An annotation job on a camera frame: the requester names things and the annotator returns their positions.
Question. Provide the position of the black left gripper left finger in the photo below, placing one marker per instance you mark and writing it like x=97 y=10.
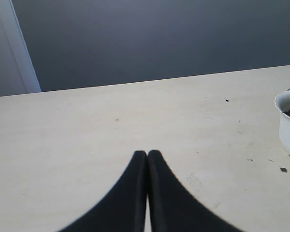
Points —
x=123 y=208

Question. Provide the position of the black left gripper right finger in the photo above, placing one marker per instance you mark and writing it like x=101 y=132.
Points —
x=173 y=208

